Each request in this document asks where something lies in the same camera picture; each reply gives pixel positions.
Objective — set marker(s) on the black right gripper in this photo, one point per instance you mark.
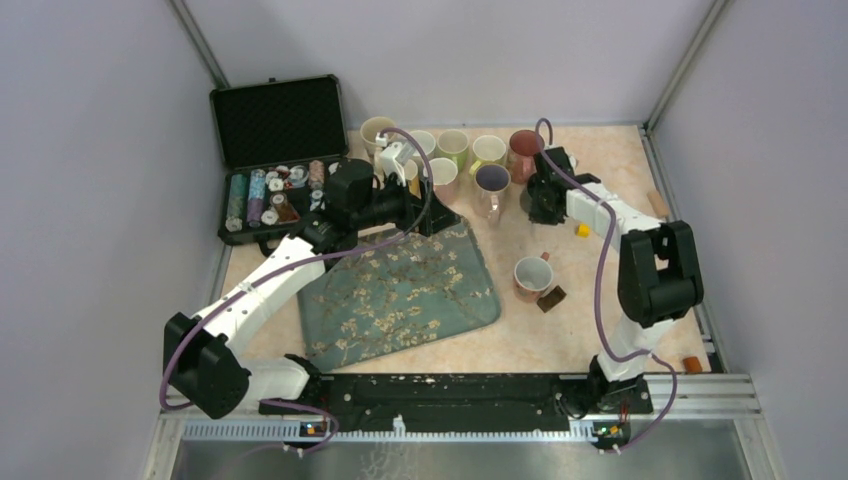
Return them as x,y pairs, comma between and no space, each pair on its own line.
536,214

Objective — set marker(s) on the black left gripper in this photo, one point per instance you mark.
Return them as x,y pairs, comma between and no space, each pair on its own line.
407,221

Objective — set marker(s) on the pink upside-down mug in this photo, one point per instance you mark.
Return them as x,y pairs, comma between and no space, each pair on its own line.
445,179

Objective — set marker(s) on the red-bottomed glass mug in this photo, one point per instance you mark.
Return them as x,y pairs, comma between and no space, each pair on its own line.
523,146

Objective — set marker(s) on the black upside-down mug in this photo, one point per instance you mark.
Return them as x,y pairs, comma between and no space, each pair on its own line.
490,185

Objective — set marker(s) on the lime green faceted mug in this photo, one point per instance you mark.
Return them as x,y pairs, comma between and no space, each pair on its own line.
487,149

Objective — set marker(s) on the light green mug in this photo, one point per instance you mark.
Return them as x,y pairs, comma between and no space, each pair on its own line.
454,144

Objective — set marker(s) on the white and blue mug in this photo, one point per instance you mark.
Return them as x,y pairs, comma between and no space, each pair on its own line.
426,140

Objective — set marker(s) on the terracotta upside-down mug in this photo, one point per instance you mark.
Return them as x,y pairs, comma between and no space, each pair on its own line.
532,277

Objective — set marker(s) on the cream patterned mug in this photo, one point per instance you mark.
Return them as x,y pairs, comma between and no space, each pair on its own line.
369,131

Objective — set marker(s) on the yellow upside-down mug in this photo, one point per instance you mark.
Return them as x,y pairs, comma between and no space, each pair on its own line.
411,174

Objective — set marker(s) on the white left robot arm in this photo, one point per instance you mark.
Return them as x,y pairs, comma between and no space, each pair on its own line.
201,352

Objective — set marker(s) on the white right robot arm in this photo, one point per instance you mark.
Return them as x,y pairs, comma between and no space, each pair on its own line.
659,278

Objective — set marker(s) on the small yellow cube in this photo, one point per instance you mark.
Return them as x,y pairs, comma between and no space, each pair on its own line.
583,231

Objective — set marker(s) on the teal floral serving tray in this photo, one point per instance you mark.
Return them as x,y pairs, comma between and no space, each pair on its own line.
416,291

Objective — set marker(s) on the dark brown wooden block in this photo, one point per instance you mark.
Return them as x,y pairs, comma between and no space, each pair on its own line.
551,299

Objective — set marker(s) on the light wooden block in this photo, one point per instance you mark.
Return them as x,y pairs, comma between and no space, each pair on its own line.
658,204

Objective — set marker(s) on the black poker chip case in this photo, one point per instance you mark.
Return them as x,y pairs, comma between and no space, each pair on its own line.
264,126

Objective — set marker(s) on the orange-brown wooden block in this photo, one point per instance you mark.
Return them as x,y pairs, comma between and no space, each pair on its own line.
692,365

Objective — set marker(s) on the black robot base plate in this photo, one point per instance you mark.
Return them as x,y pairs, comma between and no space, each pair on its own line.
469,403

